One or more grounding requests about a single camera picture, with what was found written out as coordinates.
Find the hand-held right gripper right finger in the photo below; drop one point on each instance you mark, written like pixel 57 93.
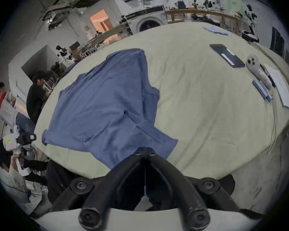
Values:
pixel 166 177

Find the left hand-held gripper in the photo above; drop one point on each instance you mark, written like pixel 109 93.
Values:
pixel 13 139

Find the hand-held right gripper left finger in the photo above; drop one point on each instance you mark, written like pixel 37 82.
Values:
pixel 125 177

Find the blue shirt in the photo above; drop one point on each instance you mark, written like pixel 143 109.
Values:
pixel 103 105

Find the person's left forearm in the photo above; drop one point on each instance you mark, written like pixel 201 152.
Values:
pixel 36 165

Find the person's left hand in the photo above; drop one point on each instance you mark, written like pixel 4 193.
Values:
pixel 14 161

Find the person's legs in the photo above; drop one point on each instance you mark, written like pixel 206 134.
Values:
pixel 62 177

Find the bed with pale green sheet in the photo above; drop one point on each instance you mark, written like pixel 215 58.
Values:
pixel 202 109

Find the blue striped pack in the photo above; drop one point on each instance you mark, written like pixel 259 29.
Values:
pixel 262 90

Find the dark phone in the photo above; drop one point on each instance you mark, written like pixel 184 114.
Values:
pixel 227 55

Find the white hand controller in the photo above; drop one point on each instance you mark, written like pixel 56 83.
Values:
pixel 256 68

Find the white notebook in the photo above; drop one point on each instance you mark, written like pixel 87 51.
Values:
pixel 280 88

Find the light blue card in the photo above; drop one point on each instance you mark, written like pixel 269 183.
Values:
pixel 215 30

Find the white washing machine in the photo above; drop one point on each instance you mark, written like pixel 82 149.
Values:
pixel 147 20

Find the long wooden table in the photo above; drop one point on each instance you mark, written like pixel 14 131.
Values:
pixel 202 13

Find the white humanoid robot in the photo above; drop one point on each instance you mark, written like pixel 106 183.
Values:
pixel 250 23

